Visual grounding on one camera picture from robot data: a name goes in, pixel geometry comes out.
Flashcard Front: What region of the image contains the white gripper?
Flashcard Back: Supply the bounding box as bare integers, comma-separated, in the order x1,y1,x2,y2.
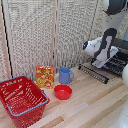
90,46,120,70

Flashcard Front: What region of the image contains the grey ribbed oven tray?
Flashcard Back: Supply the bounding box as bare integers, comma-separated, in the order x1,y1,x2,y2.
102,57,126,76

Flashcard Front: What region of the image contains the red plastic bowl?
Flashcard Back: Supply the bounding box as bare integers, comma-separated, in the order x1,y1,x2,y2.
53,84,74,101

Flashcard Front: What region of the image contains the blue ceramic mug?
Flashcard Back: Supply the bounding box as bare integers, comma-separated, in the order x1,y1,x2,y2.
58,67,76,85

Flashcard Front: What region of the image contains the orange snack bag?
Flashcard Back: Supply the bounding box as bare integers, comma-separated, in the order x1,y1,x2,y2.
35,64,56,90

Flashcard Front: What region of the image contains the red plastic shopping basket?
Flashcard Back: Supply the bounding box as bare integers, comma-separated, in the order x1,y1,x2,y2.
0,75,50,128

